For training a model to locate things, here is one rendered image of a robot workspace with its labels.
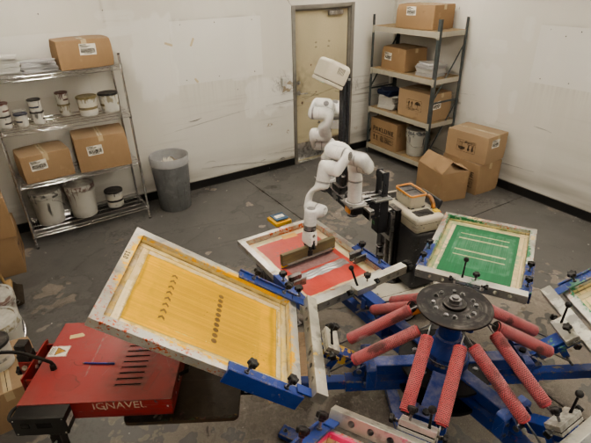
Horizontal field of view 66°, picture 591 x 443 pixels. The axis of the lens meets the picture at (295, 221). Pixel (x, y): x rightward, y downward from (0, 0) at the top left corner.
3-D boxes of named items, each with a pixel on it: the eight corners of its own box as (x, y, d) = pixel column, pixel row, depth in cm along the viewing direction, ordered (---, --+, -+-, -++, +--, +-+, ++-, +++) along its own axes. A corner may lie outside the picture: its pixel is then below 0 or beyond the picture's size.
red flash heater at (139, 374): (14, 425, 175) (4, 403, 169) (63, 340, 215) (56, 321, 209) (175, 417, 176) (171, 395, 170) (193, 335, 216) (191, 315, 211)
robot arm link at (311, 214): (316, 199, 276) (329, 204, 271) (315, 216, 280) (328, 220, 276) (302, 207, 264) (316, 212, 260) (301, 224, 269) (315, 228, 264)
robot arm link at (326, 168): (334, 144, 275) (355, 148, 267) (327, 178, 280) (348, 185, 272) (319, 143, 262) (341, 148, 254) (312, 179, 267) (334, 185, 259)
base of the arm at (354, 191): (361, 195, 315) (362, 174, 308) (371, 203, 305) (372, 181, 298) (341, 199, 311) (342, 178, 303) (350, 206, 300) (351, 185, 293)
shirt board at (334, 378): (126, 436, 184) (121, 423, 180) (149, 361, 220) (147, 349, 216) (455, 421, 187) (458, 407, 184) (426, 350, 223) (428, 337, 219)
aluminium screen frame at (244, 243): (237, 245, 296) (237, 240, 294) (312, 221, 323) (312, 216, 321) (304, 311, 237) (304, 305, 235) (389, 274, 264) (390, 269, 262)
